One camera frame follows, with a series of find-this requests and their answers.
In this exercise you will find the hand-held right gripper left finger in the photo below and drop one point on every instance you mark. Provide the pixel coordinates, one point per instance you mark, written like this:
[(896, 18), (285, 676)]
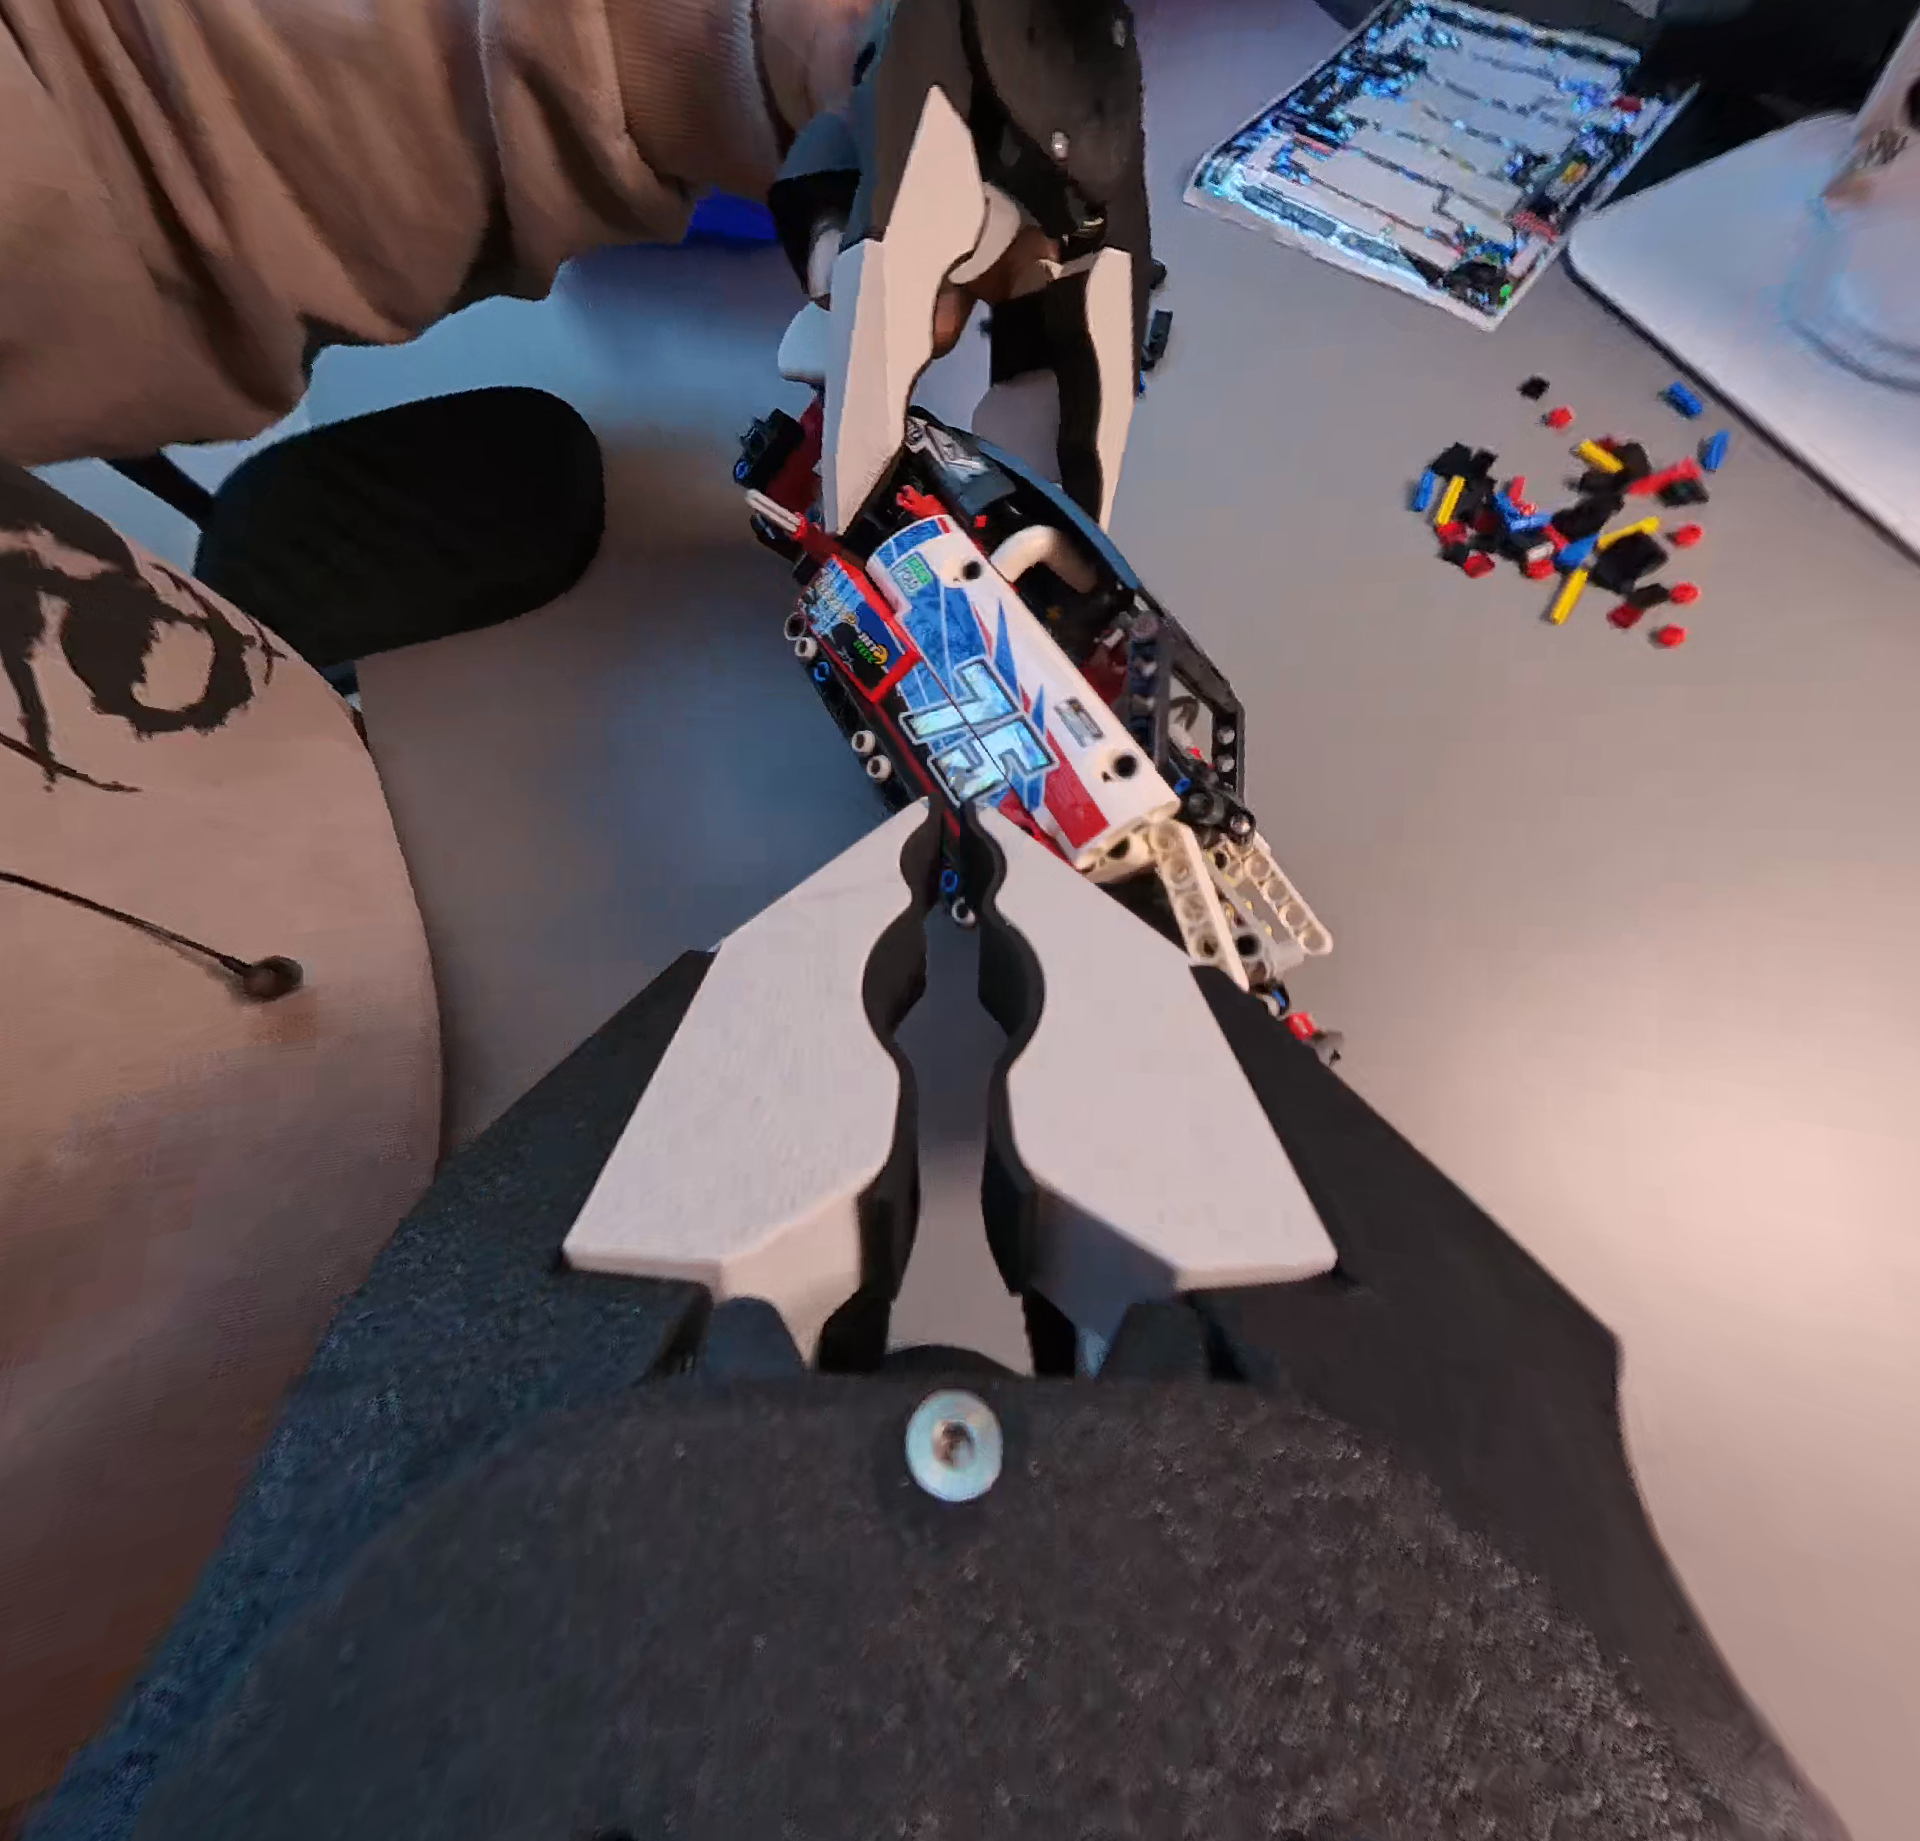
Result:
[(751, 1105)]

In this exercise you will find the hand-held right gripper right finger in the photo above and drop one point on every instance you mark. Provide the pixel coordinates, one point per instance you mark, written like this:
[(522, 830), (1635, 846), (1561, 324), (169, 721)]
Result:
[(1156, 1120)]

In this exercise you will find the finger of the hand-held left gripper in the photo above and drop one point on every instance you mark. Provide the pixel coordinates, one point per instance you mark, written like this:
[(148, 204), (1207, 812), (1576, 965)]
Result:
[(1117, 371), (892, 311)]

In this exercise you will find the lego race car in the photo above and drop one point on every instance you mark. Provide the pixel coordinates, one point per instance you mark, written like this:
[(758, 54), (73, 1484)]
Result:
[(991, 671)]

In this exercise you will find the person's left forearm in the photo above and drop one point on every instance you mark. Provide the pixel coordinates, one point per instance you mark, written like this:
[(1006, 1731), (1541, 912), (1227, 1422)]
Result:
[(375, 115)]

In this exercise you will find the lego instruction booklet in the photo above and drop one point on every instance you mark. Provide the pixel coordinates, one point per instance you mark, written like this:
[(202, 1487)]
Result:
[(1440, 146)]

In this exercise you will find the pile of small lego pieces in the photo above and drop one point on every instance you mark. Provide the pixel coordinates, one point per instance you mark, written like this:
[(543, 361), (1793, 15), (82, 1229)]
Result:
[(1590, 521)]

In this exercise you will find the person's left hand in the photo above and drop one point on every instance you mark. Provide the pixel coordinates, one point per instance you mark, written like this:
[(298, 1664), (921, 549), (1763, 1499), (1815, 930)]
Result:
[(997, 265)]

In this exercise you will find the black chair armrest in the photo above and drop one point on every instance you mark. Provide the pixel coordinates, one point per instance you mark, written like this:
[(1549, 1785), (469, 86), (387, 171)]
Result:
[(406, 521)]

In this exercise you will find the dark object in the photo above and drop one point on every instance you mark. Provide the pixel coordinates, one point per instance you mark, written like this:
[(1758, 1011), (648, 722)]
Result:
[(1770, 10)]

